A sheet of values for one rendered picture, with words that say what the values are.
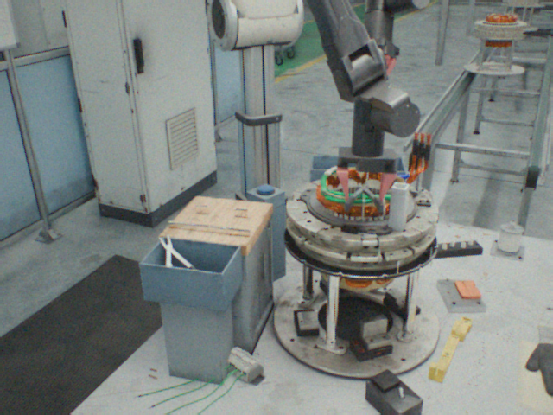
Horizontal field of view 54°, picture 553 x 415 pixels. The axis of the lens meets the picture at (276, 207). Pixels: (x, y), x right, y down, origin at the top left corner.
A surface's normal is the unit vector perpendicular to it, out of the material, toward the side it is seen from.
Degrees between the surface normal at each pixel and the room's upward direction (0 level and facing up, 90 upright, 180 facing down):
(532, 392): 0
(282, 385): 0
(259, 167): 90
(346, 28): 78
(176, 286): 90
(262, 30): 107
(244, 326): 90
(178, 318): 90
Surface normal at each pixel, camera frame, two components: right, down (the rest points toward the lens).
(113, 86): -0.43, 0.40
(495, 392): -0.02, -0.90
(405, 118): 0.45, 0.35
